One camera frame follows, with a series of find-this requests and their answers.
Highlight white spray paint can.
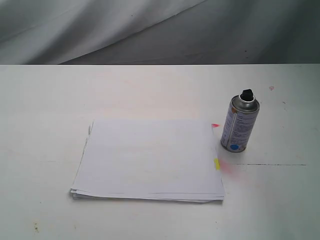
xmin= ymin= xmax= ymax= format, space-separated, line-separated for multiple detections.
xmin=220 ymin=89 xmax=260 ymax=153

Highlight white paper stack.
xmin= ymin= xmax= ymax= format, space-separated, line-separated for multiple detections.
xmin=70 ymin=119 xmax=225 ymax=203

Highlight grey fabric backdrop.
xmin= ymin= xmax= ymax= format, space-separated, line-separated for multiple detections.
xmin=0 ymin=0 xmax=320 ymax=65

